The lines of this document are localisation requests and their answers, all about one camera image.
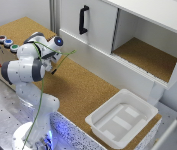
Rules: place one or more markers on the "white cabinet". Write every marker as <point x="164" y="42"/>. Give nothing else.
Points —
<point x="161" y="13"/>

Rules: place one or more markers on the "green button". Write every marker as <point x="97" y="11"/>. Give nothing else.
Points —
<point x="14" y="48"/>

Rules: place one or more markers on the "white sliding door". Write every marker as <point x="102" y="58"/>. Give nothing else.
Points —
<point x="99" y="23"/>

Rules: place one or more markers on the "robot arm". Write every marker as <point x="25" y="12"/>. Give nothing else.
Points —
<point x="24" y="71"/>

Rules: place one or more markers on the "white plastic box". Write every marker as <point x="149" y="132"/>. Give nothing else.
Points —
<point x="121" y="120"/>

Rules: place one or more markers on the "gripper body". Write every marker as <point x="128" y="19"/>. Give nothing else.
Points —
<point x="55" y="57"/>

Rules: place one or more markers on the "red button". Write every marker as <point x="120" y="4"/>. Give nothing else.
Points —
<point x="1" y="38"/>

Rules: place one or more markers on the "blue button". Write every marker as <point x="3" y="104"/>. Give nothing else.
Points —
<point x="8" y="42"/>

